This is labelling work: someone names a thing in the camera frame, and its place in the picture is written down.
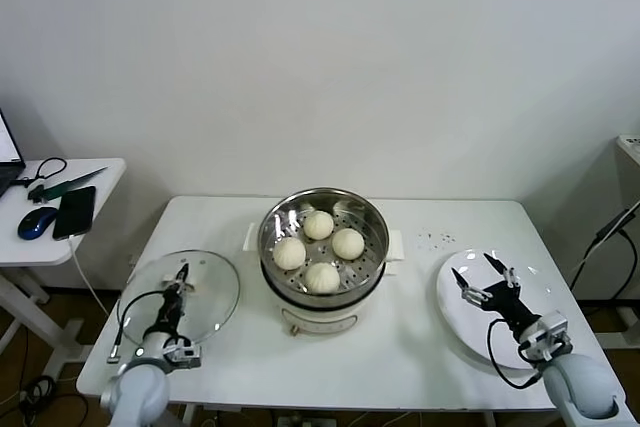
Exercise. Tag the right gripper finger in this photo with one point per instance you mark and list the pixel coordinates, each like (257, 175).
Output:
(510, 277)
(472, 294)

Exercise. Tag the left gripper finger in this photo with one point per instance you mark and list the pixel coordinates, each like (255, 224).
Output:
(185, 274)
(173, 288)

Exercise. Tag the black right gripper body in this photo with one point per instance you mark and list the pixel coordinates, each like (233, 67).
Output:
(510, 302)

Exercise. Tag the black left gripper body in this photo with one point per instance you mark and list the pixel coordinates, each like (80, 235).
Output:
(170, 309)

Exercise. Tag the round glass pot lid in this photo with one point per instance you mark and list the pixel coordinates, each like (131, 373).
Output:
(215, 287)

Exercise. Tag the white steamed baozi bun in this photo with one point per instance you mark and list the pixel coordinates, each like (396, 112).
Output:
(323, 278)
(348, 243)
(319, 225)
(290, 253)

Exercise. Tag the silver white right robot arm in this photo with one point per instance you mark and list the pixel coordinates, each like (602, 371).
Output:
(580, 387)

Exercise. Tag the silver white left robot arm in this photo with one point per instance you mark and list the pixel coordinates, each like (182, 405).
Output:
(135, 392)

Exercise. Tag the stainless steel steamer basket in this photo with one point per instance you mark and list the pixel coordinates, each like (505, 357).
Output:
(375, 267)

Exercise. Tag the large white plate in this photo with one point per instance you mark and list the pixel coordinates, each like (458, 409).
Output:
(450, 322)

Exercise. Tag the small white side table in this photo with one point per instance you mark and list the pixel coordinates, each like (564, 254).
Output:
(107, 182)

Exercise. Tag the black smartphone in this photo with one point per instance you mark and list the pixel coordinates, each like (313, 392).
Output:
(75, 212)

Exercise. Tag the white electric cooker base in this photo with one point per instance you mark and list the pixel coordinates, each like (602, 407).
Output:
(320, 319)

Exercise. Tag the blue computer mouse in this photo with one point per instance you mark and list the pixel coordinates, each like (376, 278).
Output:
(36, 223)

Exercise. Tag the black laptop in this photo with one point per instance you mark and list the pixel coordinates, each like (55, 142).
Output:
(7, 172)

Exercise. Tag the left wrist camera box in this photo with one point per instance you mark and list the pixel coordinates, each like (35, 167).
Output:
(182, 354)

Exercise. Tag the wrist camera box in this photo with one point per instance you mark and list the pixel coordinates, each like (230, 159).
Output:
(182, 354)
(547, 334)

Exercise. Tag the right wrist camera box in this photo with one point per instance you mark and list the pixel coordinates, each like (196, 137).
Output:
(547, 334)

